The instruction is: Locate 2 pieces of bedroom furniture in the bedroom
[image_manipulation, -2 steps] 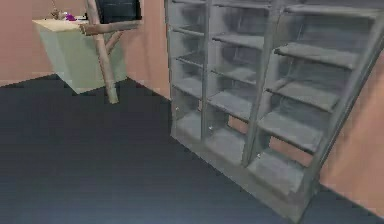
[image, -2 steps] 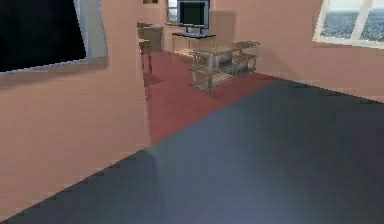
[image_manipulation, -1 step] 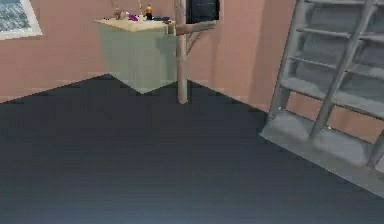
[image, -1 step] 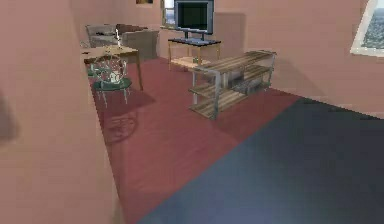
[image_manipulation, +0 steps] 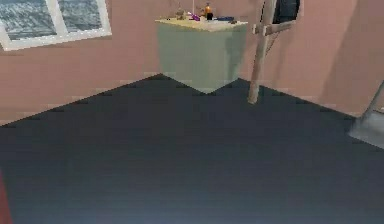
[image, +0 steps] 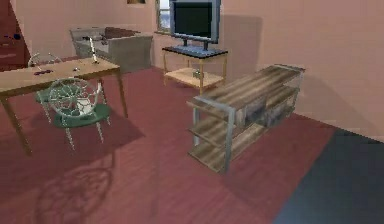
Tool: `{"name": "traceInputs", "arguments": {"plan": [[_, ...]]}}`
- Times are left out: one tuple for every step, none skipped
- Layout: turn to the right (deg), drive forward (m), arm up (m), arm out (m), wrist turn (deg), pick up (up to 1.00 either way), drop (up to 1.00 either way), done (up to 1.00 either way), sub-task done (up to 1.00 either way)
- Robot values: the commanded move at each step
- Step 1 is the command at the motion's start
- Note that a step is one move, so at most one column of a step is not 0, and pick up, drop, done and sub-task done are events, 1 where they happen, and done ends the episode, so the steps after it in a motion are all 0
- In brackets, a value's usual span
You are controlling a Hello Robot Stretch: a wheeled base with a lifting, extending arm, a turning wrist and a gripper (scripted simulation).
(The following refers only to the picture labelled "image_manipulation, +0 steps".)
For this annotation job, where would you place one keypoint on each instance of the grey metal furniture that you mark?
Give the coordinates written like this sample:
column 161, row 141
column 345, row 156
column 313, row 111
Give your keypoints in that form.
column 370, row 123

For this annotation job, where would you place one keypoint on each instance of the pale green cabinet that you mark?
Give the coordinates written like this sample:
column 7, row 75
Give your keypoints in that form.
column 200, row 56

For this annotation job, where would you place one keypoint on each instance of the purple small object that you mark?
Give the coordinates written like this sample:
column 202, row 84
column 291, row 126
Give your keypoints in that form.
column 195, row 17

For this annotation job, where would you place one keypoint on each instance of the blue flat object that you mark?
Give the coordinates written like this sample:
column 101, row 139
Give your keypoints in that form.
column 225, row 19

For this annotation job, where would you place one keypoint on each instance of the clear glass bottle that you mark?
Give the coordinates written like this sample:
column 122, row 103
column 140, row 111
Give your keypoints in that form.
column 180, row 13

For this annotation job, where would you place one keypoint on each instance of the orange bottle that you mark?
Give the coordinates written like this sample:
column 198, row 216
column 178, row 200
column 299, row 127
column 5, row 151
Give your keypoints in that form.
column 208, row 10

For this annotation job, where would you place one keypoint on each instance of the white framed window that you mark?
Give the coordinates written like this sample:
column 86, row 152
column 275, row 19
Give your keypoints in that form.
column 55, row 20

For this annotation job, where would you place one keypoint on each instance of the wooden standing frame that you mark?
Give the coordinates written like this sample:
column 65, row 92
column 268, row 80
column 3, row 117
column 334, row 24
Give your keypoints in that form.
column 260, row 56

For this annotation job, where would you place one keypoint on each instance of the dark cloth on frame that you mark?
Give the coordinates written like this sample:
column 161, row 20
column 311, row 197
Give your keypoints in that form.
column 286, row 10

